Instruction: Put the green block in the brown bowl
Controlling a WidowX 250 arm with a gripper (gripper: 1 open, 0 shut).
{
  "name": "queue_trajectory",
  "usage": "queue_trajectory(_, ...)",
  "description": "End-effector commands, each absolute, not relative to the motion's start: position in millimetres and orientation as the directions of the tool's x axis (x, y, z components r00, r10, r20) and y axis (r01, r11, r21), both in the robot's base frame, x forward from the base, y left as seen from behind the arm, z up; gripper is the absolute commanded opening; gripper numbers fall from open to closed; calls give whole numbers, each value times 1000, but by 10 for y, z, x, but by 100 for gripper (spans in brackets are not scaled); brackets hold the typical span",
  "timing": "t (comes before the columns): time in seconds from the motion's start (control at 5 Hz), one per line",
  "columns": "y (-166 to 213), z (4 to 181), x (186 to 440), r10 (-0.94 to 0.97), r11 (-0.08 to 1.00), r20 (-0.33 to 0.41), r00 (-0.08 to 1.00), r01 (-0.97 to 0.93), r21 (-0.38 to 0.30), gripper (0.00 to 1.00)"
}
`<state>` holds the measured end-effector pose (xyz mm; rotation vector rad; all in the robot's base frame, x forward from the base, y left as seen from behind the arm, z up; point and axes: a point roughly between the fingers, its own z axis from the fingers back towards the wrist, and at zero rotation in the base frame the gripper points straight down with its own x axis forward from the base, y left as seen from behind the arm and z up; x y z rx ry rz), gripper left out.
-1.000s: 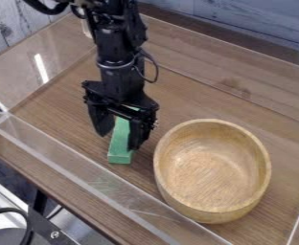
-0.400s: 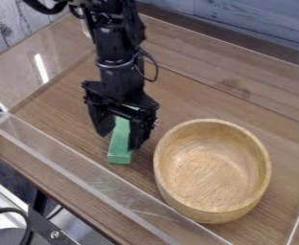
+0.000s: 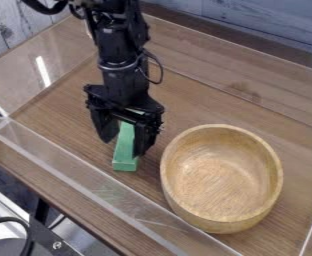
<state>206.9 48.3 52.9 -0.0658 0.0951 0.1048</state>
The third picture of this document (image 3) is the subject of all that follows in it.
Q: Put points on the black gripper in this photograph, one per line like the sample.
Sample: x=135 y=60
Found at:
x=122 y=99

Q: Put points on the green rectangular block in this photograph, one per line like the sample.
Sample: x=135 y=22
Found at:
x=124 y=161

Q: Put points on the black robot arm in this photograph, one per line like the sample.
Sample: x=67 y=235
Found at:
x=119 y=31

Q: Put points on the brown wooden bowl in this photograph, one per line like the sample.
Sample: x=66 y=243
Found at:
x=222 y=178

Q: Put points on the black metal table leg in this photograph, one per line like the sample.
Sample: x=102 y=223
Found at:
x=42 y=211

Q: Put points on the clear acrylic tray wall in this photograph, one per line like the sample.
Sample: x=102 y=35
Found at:
x=225 y=77

